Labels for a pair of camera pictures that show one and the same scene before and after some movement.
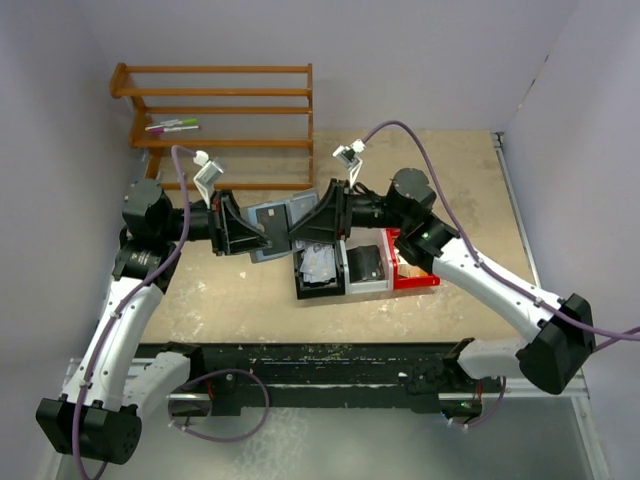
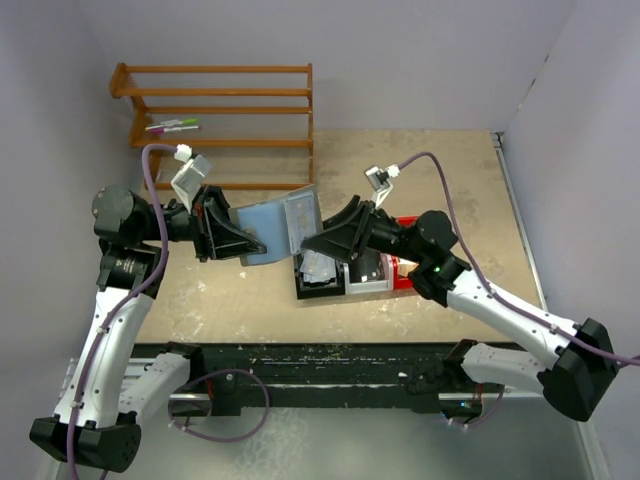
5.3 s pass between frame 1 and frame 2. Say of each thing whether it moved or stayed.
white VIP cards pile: stayed
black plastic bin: stayed
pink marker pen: stayed
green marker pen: stayed
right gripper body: moved
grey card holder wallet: moved
